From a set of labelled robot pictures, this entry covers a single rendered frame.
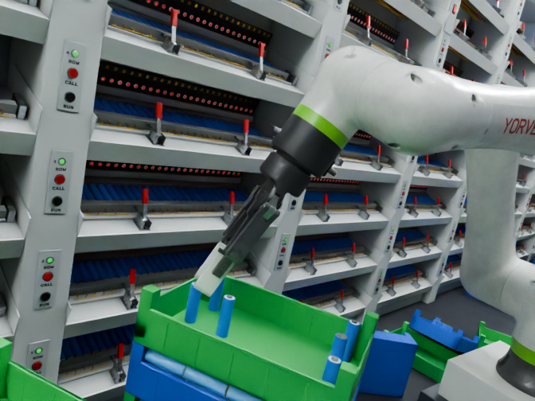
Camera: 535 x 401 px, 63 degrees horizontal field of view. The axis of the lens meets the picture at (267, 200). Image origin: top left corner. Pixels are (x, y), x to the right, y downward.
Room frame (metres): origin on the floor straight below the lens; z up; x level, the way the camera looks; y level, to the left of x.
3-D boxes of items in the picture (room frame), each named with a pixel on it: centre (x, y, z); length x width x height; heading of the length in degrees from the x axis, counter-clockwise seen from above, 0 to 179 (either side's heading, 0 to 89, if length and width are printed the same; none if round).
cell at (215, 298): (0.70, 0.05, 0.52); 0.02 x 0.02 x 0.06
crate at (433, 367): (1.64, -0.75, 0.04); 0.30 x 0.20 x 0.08; 48
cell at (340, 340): (0.56, -0.14, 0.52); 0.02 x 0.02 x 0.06
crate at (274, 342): (0.60, -0.03, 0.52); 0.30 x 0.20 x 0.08; 70
